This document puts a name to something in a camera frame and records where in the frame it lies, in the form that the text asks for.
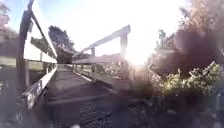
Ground wooden bridge railing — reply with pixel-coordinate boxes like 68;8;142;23
15;0;59;126
68;24;132;83

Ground wooden bridge deck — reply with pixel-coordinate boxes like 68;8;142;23
44;64;134;106

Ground grey gravel path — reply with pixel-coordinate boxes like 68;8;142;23
39;94;224;128

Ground dark tree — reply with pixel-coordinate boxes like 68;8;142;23
47;25;77;64

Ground green bushes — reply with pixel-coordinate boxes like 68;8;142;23
133;0;224;101

